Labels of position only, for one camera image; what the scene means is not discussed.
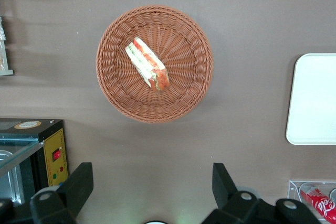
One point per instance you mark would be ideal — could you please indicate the silver drink can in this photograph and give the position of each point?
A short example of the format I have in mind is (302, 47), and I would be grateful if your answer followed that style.
(333, 195)

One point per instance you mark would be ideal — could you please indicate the black yellow food warmer cabinet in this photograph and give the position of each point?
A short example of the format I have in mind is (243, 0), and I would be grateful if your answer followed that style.
(53, 148)

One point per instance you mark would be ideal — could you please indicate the steel pan inside cabinet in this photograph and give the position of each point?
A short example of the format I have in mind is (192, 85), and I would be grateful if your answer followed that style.
(8, 184)

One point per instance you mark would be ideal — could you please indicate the plastic-wrapped triangle sandwich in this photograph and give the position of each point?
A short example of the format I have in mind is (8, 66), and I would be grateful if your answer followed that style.
(147, 64)

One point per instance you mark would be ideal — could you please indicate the red cola can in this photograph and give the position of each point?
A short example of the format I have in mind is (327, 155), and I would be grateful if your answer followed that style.
(320, 203)

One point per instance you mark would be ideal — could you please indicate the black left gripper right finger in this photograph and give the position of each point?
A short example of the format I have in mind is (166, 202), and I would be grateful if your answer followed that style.
(231, 197)

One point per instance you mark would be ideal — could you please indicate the white rectangular plastic tray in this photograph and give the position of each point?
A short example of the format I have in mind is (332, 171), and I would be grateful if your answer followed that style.
(313, 98)

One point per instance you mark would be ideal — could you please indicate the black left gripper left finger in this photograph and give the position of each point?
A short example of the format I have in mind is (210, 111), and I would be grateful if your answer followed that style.
(71, 187)

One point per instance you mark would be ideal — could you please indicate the round brown wicker basket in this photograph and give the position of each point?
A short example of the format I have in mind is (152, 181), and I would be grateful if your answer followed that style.
(183, 77)

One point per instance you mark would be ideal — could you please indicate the clear acrylic box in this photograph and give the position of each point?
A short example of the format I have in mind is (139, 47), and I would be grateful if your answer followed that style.
(294, 190)

